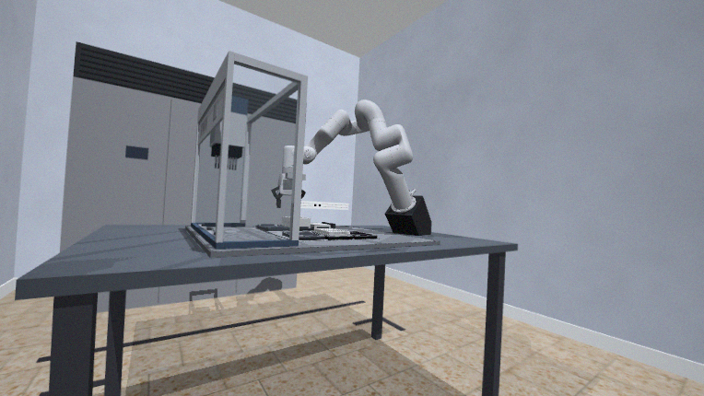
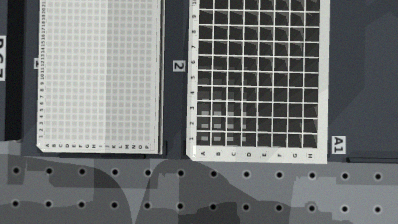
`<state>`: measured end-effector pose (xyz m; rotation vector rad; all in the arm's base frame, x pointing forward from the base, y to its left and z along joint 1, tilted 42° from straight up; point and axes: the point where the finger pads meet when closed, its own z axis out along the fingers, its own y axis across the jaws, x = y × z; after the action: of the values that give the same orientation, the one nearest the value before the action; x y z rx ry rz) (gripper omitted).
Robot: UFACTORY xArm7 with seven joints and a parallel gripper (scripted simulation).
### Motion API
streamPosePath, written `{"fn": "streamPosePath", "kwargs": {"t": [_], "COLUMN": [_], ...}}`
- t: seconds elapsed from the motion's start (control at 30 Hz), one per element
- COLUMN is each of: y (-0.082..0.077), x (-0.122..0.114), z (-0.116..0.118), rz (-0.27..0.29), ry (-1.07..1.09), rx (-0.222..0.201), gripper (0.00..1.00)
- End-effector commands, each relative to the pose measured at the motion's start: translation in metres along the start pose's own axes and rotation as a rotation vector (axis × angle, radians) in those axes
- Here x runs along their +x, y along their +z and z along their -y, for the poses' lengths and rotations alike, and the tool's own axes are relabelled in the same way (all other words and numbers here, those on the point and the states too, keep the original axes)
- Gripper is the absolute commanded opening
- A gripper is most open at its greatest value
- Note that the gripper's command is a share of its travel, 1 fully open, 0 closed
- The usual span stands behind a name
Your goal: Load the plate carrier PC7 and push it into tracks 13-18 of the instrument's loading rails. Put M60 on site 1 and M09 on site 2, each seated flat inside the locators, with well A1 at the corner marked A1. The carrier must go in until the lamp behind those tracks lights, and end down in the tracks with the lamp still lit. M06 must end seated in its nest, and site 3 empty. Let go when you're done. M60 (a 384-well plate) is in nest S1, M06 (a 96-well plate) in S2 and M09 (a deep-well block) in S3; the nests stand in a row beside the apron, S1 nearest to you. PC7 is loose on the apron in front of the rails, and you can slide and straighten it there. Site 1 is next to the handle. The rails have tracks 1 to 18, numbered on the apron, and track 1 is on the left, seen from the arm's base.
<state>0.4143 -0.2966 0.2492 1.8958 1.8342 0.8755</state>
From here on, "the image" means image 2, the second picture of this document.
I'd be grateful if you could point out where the white multi-well plate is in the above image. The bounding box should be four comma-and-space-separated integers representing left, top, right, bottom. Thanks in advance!
37, 0, 165, 154

